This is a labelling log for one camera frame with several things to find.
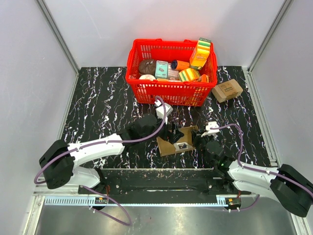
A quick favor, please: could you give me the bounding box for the orange cylindrical bottle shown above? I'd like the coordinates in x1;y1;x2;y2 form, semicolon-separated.
171;60;190;71

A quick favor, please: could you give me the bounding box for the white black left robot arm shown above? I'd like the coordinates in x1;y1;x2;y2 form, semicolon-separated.
39;114;184;194

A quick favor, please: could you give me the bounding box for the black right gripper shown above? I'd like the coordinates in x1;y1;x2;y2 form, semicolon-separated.
190;129;213;166

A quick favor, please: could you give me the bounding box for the orange sponge package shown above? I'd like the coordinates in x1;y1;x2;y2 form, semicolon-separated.
195;74;209;83

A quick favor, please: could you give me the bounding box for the pink white small box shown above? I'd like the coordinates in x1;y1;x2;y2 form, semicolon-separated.
167;63;179;81

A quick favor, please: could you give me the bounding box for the green yellow sponge scrubber box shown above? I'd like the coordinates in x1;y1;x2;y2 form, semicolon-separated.
189;38;212;70

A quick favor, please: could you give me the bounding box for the aluminium frame rail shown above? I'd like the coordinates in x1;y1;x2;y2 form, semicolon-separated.
35;0;80;74

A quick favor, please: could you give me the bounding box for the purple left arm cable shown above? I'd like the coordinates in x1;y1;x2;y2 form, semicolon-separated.
33;96;167;226

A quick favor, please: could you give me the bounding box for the red plastic shopping basket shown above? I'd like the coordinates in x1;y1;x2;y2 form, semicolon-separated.
125;39;217;106

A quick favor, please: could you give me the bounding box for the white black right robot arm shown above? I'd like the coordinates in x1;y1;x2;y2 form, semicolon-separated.
191;130;313;217

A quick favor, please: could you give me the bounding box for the yellow green sponge pack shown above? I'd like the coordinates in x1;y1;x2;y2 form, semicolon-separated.
178;68;201;82

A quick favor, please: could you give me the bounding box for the white round sponge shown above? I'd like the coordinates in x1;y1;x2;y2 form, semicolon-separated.
139;74;156;81

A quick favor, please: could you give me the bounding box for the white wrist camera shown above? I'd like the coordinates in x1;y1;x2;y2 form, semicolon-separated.
203;121;219;136
155;100;173;119

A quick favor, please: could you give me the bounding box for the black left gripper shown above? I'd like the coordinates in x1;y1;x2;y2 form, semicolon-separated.
141;114;184;145

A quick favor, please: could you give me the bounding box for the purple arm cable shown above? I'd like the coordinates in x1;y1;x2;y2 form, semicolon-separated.
210;123;313;212
33;96;167;226

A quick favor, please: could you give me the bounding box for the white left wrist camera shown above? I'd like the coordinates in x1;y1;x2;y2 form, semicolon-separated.
155;100;173;119

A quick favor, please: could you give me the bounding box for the yellow Kamenoko sponge pack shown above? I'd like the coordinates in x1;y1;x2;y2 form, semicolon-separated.
156;78;181;82

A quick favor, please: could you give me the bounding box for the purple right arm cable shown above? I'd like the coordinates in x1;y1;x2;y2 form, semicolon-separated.
210;123;313;212

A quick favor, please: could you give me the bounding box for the white card with stamp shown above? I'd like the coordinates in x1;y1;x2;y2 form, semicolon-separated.
174;142;190;152

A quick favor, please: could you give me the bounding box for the brown round knitted scrubber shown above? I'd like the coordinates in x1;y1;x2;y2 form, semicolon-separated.
138;59;156;75

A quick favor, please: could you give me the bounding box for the light blue Kamenoko sponge box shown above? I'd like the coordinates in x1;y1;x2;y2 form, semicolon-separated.
155;60;168;79

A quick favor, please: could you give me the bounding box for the scouring pads pack kraft sleeve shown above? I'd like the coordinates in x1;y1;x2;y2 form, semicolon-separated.
212;79;243;103

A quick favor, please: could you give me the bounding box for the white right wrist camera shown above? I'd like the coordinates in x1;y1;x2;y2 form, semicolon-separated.
203;121;219;136

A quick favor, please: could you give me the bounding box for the brown cardboard box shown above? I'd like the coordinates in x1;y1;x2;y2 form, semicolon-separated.
156;126;199;157

